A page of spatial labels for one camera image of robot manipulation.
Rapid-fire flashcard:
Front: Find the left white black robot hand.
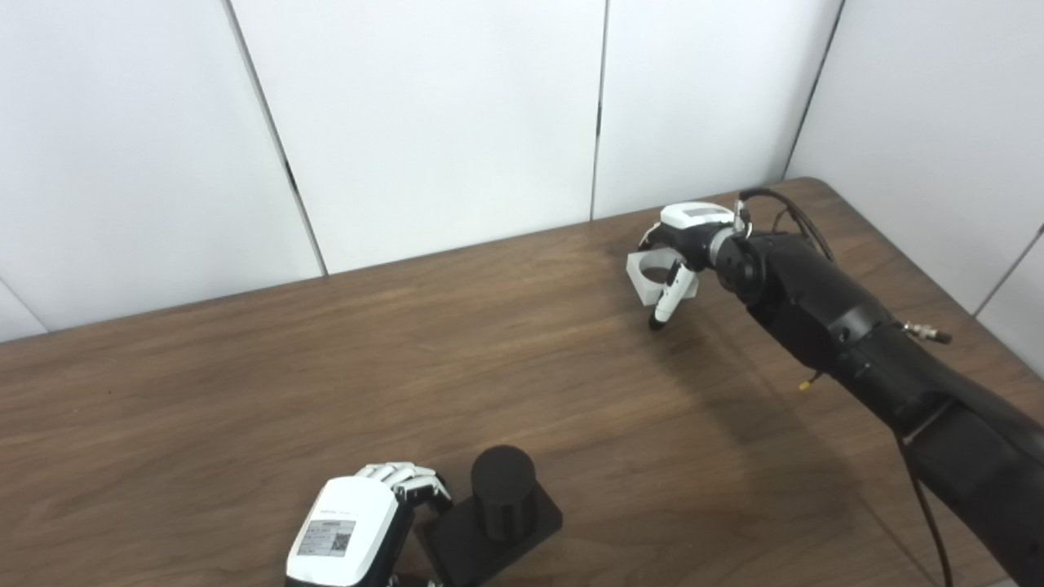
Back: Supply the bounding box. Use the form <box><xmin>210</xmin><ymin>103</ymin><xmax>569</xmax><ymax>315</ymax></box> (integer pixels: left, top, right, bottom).
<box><xmin>284</xmin><ymin>462</ymin><xmax>453</xmax><ymax>587</ymax></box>

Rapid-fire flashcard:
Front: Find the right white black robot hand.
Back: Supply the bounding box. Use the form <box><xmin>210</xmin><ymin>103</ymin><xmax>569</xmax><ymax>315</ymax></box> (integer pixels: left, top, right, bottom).
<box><xmin>638</xmin><ymin>201</ymin><xmax>751</xmax><ymax>331</ymax></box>

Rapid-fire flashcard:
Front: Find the white square piece with hole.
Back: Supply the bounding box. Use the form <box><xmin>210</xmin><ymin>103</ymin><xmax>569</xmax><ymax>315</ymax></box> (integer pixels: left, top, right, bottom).
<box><xmin>626</xmin><ymin>249</ymin><xmax>701</xmax><ymax>307</ymax></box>

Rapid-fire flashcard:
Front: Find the black peg with square base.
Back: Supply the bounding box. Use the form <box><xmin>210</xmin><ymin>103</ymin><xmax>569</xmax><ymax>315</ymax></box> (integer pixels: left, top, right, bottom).
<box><xmin>416</xmin><ymin>445</ymin><xmax>564</xmax><ymax>587</ymax></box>

